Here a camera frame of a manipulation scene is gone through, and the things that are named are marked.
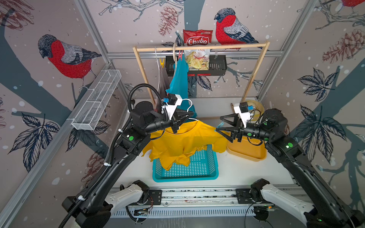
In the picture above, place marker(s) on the yellow plastic tray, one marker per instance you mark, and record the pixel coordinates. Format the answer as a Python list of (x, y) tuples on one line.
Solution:
[(250, 150)]

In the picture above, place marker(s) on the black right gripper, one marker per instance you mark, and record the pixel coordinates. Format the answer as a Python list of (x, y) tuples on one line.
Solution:
[(238, 132)]

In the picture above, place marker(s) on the yellow t-shirt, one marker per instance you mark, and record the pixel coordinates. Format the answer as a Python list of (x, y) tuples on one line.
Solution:
[(170, 148)]

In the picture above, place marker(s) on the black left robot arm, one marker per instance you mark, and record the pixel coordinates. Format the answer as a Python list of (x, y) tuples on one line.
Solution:
[(91, 208)]

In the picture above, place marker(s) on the white wire wall shelf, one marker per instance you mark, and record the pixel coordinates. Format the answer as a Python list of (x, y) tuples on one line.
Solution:
[(92, 110)]

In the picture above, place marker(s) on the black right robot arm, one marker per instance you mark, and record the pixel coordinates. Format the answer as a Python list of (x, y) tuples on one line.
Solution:
[(327, 210)]

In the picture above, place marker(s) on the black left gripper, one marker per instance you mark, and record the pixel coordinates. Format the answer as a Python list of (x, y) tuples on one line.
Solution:
[(175, 122)]

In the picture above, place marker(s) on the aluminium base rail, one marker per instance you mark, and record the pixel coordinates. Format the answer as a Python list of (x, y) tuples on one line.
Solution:
[(182, 202)]

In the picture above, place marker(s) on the white wire hanger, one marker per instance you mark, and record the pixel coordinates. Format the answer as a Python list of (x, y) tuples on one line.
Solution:
[(187, 105)]

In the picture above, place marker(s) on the pink-grey t-shirt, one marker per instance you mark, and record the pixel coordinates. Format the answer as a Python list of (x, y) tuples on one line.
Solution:
[(164, 82)]

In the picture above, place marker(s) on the yellow bowl with buns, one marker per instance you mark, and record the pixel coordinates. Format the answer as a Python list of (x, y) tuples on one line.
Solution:
[(257, 105)]

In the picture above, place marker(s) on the teal plastic laundry basket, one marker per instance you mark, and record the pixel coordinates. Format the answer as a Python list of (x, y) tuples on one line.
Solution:
[(203, 167)]

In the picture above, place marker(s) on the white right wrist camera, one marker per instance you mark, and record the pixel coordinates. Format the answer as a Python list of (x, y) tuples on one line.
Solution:
[(244, 112)]

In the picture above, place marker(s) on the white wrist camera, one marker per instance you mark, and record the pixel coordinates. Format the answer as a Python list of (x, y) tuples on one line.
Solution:
[(244, 112), (170, 104)]

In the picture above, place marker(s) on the wooden clothes rack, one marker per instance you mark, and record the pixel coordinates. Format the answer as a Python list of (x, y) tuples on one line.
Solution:
[(206, 107)]

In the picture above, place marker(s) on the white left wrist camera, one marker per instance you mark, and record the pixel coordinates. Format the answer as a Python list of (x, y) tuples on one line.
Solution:
[(170, 104)]

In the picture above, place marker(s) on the red Chuba chips bag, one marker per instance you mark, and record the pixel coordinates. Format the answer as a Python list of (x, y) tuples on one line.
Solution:
[(197, 38)]

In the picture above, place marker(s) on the teal t-shirt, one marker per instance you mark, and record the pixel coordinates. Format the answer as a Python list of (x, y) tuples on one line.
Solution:
[(179, 83)]

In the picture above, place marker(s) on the black wall basket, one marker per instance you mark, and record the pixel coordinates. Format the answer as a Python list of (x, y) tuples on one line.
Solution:
[(216, 66)]

